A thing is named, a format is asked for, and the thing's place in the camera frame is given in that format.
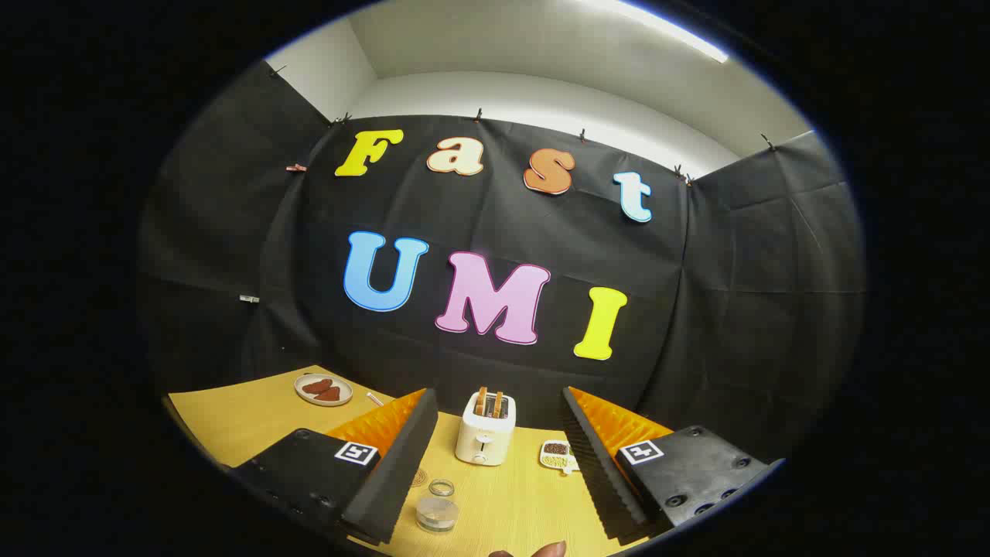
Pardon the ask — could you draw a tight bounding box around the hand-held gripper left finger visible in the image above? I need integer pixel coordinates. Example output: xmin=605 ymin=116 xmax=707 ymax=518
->
xmin=228 ymin=387 xmax=439 ymax=546

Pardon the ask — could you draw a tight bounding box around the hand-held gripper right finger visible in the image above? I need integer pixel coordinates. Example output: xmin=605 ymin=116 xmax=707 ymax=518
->
xmin=560 ymin=385 xmax=786 ymax=546

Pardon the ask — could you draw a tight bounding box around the clear plastic bottle green ring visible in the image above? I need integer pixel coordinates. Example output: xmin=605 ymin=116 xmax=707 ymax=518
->
xmin=415 ymin=479 xmax=460 ymax=534

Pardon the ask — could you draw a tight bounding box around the white divided dish with grains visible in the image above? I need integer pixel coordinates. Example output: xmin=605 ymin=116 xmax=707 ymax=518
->
xmin=539 ymin=439 xmax=579 ymax=476

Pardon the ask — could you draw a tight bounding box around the wooden table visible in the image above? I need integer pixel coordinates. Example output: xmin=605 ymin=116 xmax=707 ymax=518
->
xmin=166 ymin=365 xmax=674 ymax=557

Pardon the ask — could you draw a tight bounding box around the white toaster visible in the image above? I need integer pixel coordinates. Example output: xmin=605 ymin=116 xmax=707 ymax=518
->
xmin=455 ymin=391 xmax=517 ymax=466

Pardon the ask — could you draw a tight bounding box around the small white plate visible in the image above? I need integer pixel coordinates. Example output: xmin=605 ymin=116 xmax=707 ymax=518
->
xmin=294 ymin=374 xmax=354 ymax=408

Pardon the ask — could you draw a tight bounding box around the black backdrop cloth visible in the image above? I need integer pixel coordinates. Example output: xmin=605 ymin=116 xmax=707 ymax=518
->
xmin=138 ymin=58 xmax=865 ymax=465

